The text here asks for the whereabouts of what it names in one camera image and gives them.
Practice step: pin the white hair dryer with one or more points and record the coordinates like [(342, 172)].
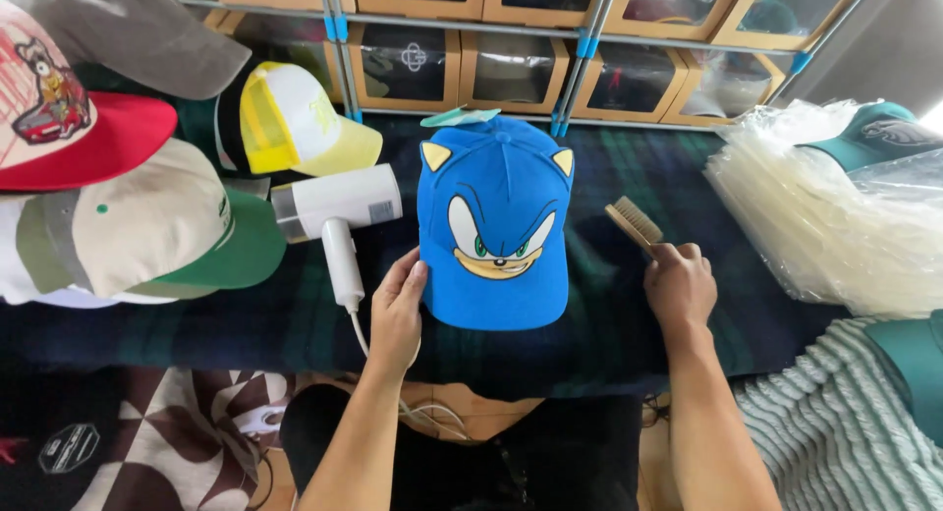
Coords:
[(335, 212)]

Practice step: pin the wooden bristle brush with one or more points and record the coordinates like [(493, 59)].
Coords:
[(633, 223)]

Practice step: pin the beige cap with green brim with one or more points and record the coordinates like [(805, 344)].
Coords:
[(147, 231)]

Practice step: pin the yellow and white mesh cap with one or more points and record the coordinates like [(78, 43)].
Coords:
[(291, 120)]

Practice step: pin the teal hang tag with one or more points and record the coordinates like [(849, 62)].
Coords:
[(457, 117)]

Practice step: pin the person's right fingers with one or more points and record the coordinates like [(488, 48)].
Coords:
[(674, 253)]

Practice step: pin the person's left hand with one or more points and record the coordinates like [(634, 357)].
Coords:
[(395, 316)]

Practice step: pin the blue cartoon face cap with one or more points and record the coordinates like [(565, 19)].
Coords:
[(495, 223)]

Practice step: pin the stack of clear plastic bags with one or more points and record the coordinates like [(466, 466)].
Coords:
[(818, 223)]

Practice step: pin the shelf of boxed caps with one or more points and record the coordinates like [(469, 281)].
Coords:
[(530, 47)]

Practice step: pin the person's right hand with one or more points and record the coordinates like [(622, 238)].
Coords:
[(681, 286)]

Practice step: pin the grey cap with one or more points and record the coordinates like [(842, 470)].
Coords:
[(125, 32)]

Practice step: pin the cream cap with red brim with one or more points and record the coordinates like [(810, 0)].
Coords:
[(66, 120)]

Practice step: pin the teal cap brim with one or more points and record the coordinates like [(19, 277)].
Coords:
[(913, 367)]

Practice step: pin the brown and white patterned cloth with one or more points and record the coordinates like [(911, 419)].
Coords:
[(155, 437)]

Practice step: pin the teal cap with bird logo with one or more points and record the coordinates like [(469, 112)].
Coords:
[(877, 135)]

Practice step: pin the dark plaid table cloth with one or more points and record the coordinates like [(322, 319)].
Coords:
[(633, 172)]

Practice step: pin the mint ribbed blanket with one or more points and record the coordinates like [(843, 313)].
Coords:
[(825, 422)]

